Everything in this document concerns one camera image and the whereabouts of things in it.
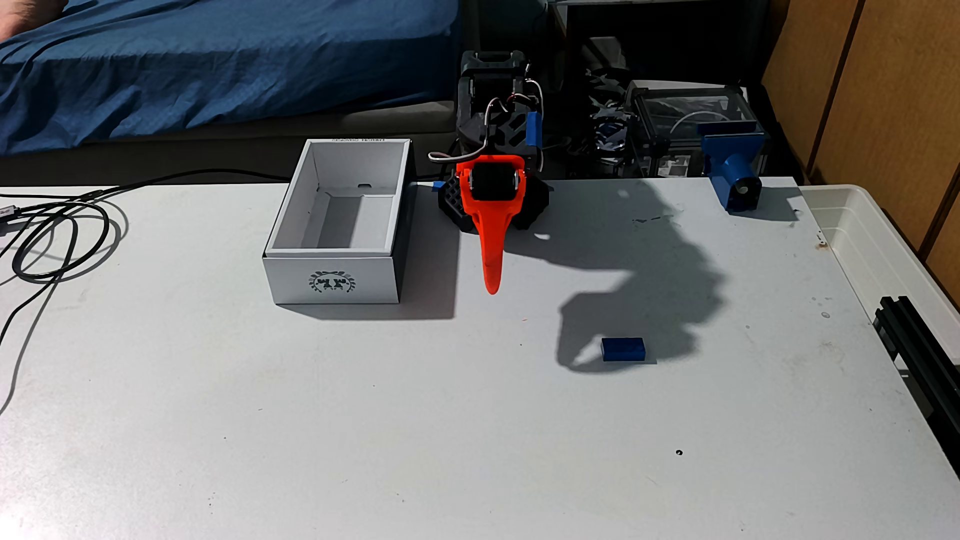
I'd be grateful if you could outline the blue toy brick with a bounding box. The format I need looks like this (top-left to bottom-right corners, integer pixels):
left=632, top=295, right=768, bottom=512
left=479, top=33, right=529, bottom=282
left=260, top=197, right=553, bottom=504
left=600, top=337, right=647, bottom=363

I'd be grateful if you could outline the white cardboard box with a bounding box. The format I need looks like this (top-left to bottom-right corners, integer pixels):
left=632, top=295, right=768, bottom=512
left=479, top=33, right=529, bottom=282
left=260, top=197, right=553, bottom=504
left=261, top=137, right=416, bottom=306

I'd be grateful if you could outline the blue bed sheet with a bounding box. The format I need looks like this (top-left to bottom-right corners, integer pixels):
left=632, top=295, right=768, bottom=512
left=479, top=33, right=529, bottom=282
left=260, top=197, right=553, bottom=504
left=0, top=0, right=461, bottom=157

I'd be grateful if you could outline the black aluminium extrusion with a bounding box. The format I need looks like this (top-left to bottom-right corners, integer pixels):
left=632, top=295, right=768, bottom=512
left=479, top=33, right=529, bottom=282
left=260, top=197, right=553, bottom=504
left=872, top=295, right=960, bottom=475

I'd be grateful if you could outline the person's bare limb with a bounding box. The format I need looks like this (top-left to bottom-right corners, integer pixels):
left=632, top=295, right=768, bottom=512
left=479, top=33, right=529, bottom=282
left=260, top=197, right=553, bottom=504
left=0, top=0, right=67, bottom=42

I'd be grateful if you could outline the black cable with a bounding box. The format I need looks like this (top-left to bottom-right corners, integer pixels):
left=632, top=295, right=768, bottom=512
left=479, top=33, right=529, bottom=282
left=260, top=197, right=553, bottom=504
left=0, top=168, right=291, bottom=415

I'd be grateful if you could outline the wooden cabinet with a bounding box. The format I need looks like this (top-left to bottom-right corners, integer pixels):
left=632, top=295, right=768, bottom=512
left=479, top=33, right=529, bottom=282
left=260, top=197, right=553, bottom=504
left=760, top=0, right=960, bottom=305

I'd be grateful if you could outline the white plastic bin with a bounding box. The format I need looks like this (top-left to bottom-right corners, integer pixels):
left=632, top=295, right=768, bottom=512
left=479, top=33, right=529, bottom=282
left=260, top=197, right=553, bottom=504
left=800, top=183, right=960, bottom=354

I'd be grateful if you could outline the blue printed clamp mount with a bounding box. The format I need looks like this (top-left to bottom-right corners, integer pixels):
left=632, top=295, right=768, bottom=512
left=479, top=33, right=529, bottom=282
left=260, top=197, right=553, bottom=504
left=699, top=121, right=768, bottom=214

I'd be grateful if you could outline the grey servo cable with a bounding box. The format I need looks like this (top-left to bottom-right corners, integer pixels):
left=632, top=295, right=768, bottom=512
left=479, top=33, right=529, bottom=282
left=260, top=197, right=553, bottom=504
left=428, top=96, right=546, bottom=165

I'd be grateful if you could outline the clear enclosure with black frame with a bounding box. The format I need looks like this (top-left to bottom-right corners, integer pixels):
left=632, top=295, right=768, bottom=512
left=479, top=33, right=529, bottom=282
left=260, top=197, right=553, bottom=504
left=625, top=81, right=766, bottom=179

